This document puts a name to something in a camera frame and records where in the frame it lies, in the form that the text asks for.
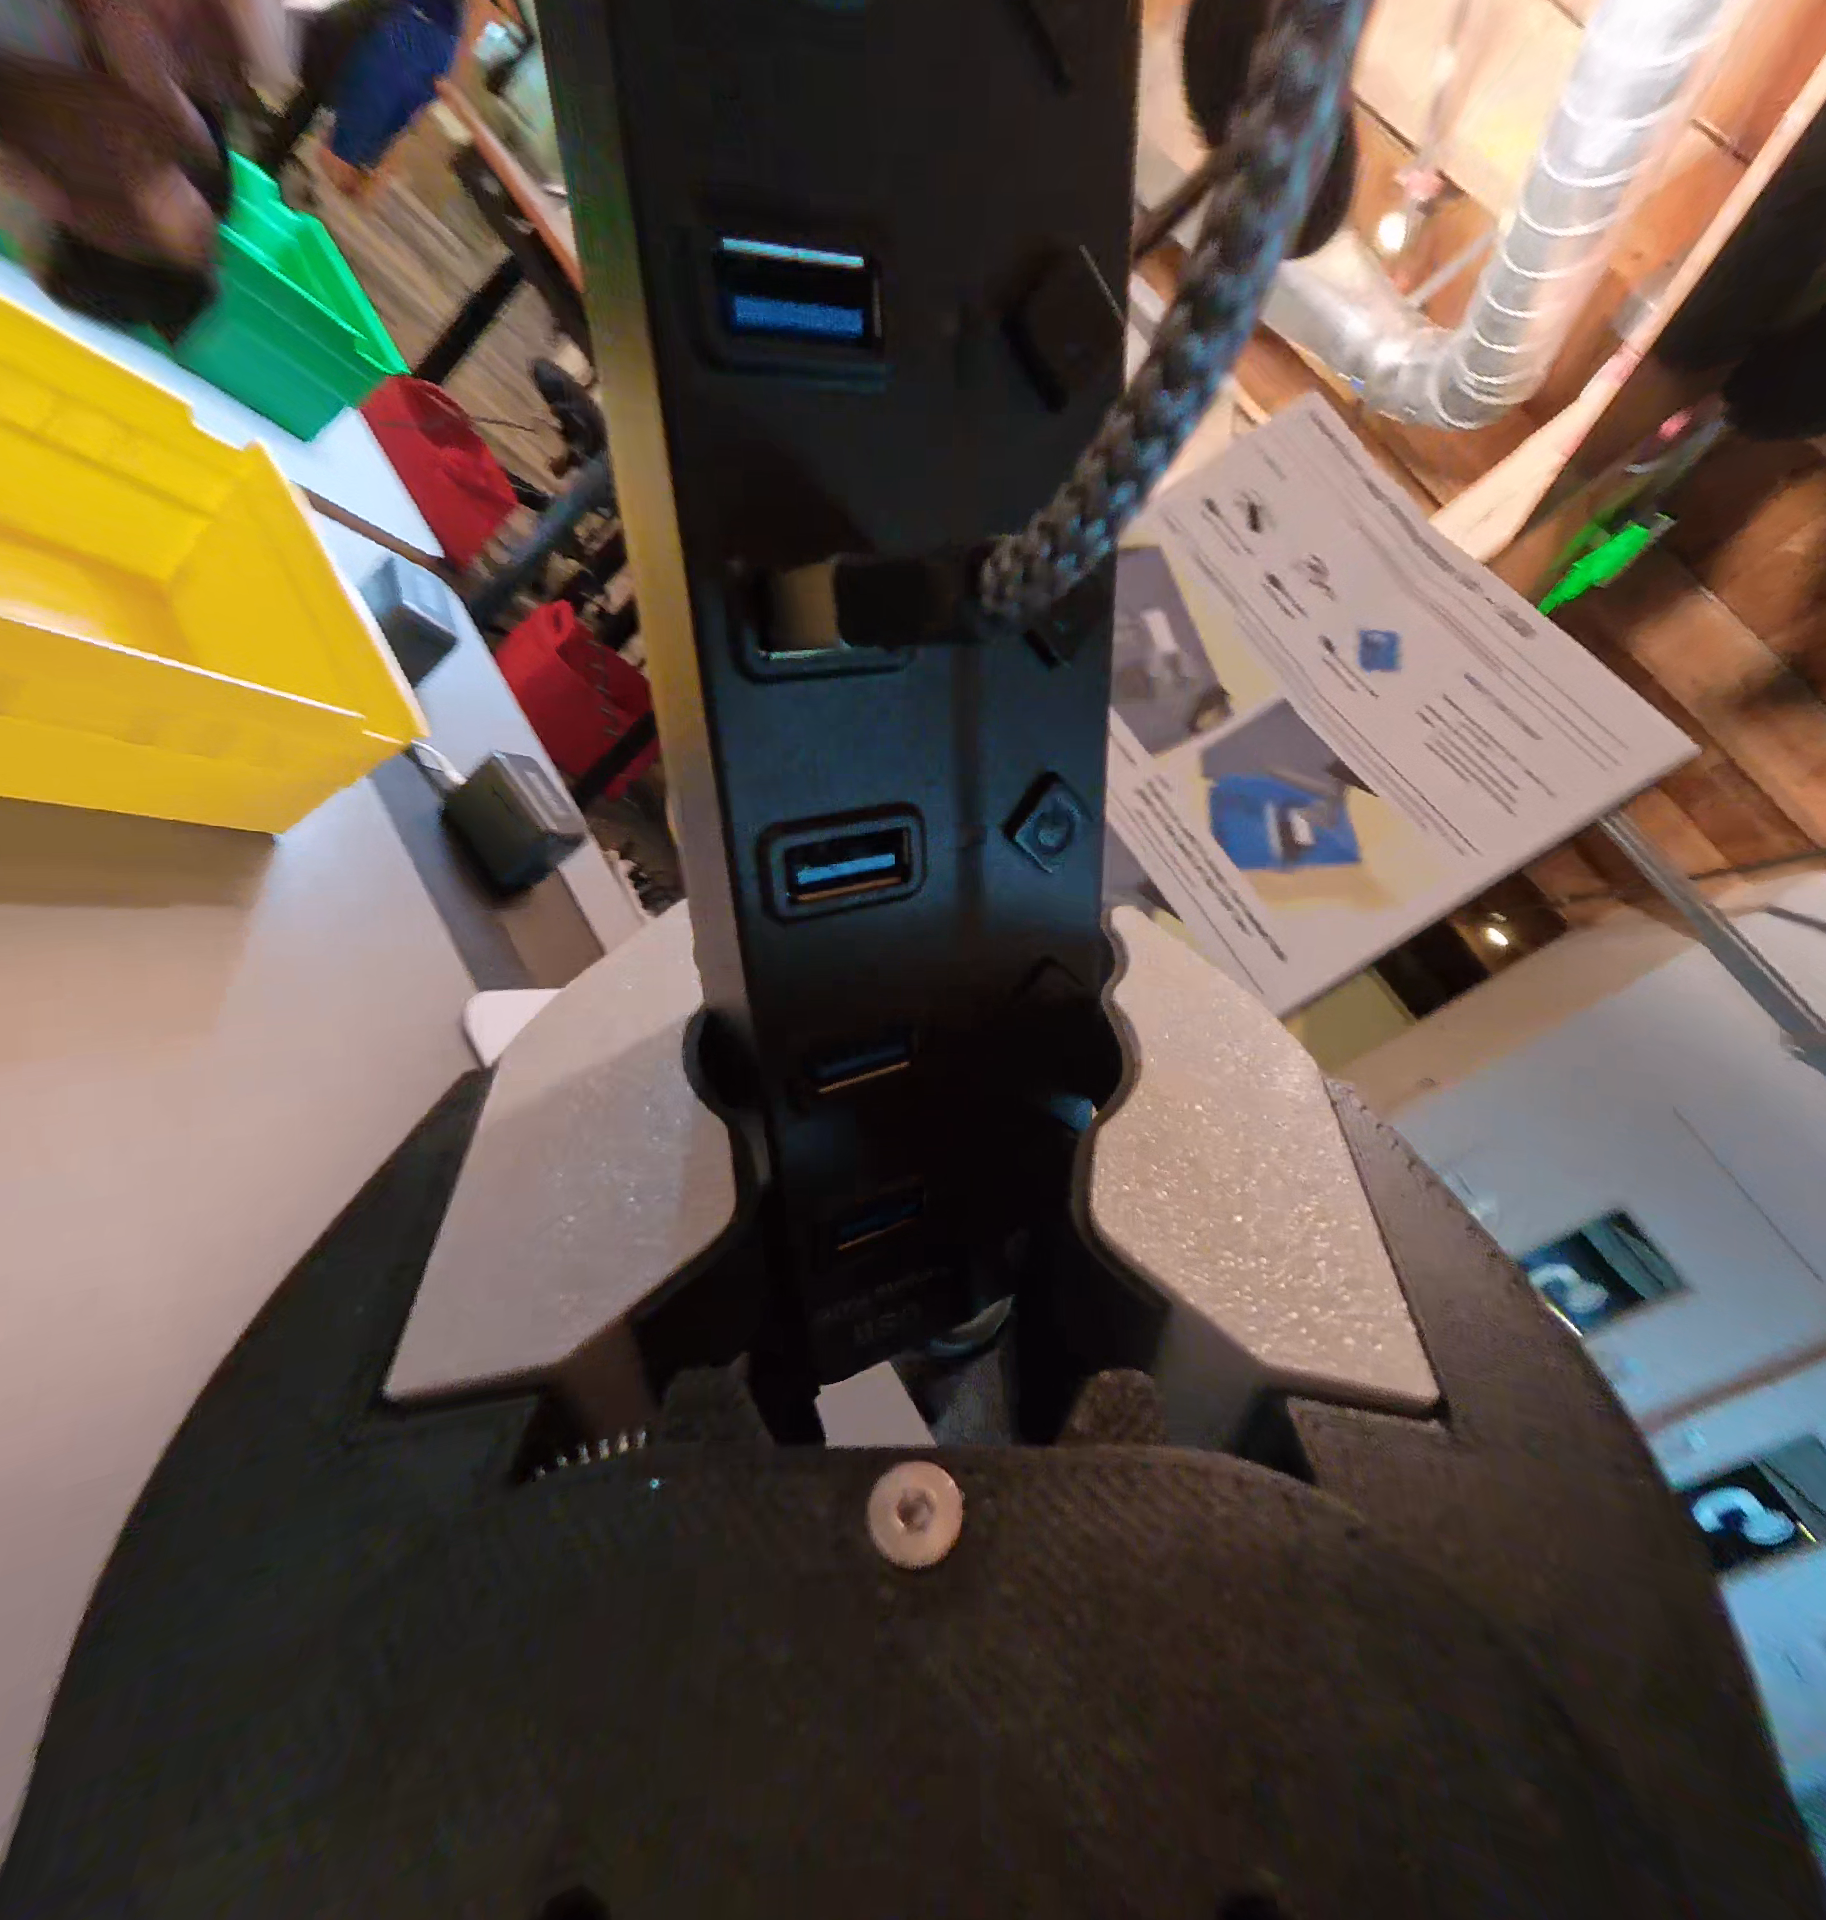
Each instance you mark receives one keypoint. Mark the printed instruction board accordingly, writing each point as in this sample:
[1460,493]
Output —
[1374,702]

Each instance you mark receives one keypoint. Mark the white board stand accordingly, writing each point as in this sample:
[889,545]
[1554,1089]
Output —
[502,1024]

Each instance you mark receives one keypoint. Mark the yellow plastic bin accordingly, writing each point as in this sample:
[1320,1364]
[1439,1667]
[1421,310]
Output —
[132,631]

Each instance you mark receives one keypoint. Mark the red plastic bin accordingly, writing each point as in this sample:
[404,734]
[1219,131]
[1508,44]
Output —
[432,464]
[565,689]

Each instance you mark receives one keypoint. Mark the black power adapter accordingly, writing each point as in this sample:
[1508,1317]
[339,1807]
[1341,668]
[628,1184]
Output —
[510,832]
[416,621]

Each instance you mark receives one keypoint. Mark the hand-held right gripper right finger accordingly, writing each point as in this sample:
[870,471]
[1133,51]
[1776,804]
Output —
[1257,1197]

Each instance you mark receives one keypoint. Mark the long black usb hub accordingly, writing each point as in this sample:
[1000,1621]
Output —
[931,445]

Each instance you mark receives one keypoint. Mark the silver ventilation duct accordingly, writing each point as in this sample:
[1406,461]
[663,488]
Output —
[1572,191]

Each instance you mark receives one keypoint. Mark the metal pole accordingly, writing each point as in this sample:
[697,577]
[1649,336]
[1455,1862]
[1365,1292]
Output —
[1753,977]

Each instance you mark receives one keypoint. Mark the green plastic bin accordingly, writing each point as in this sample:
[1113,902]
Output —
[280,349]

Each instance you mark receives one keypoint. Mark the green tag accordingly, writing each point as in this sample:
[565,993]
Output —
[1598,574]

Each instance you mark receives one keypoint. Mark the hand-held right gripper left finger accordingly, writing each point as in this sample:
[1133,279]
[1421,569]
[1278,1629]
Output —
[583,1197]

